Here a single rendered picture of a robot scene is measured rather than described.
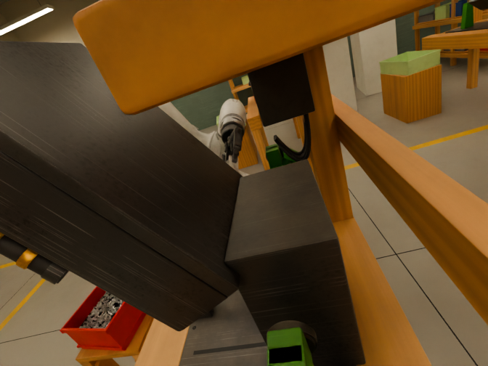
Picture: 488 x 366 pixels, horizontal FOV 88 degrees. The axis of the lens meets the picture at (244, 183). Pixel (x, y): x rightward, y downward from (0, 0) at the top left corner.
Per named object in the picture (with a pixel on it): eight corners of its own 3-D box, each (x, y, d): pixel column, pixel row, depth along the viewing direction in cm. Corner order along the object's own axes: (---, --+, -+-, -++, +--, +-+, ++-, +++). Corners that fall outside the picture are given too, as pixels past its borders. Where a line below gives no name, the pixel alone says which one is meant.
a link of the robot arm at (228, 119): (226, 110, 92) (225, 118, 87) (248, 119, 94) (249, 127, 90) (216, 129, 97) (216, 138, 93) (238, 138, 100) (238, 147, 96)
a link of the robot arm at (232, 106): (249, 114, 93) (242, 144, 102) (248, 96, 105) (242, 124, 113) (220, 109, 92) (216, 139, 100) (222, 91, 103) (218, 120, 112)
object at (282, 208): (278, 373, 55) (221, 261, 40) (274, 266, 82) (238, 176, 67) (367, 365, 51) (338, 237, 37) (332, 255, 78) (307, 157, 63)
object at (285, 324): (274, 364, 40) (260, 336, 36) (274, 343, 42) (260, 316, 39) (322, 359, 38) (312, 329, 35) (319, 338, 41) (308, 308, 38)
